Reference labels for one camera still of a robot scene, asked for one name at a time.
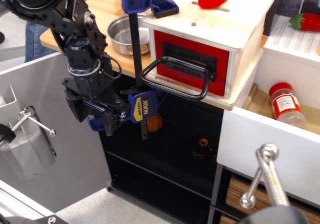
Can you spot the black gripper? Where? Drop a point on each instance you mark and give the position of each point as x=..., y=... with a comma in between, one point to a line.
x=94, y=94

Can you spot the black metal drawer handle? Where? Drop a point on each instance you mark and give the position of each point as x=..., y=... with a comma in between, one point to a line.
x=182, y=65

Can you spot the red front wooden drawer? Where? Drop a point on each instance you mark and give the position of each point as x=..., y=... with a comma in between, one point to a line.
x=218, y=85

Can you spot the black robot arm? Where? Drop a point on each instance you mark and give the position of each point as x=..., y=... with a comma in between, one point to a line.
x=75, y=31

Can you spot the white wooden box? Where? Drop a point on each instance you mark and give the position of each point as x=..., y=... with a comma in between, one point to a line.
x=235, y=26

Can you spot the white open kitchen drawer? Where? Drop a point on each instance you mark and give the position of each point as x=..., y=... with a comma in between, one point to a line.
x=243, y=131

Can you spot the blue Irwin bar clamp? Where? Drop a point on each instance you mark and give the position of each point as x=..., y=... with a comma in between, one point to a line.
x=143, y=103

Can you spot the small orange toy pumpkin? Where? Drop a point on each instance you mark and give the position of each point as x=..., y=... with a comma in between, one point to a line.
x=155, y=123

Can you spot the grey cabinet door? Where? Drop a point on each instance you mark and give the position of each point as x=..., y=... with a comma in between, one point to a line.
x=80, y=168

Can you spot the stainless steel pot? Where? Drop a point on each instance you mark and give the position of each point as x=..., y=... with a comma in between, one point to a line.
x=120, y=35

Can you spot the person in blue jeans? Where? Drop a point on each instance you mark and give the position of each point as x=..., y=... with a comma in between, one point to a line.
x=34, y=49

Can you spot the black shelf cabinet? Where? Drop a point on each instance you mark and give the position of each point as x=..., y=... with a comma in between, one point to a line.
x=159, y=171

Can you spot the black round lid orange knob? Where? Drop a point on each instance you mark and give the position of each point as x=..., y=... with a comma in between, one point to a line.
x=203, y=147

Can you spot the right silver screw clamp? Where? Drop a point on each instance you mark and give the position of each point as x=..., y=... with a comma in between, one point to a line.
x=280, y=210

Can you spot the red capped spice jar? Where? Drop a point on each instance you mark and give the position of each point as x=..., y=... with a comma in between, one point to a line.
x=285, y=105

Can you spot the white toy sink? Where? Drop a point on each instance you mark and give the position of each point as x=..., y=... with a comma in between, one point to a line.
x=287, y=42

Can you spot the red toy chili pepper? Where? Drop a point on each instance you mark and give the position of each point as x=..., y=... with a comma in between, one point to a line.
x=306, y=22

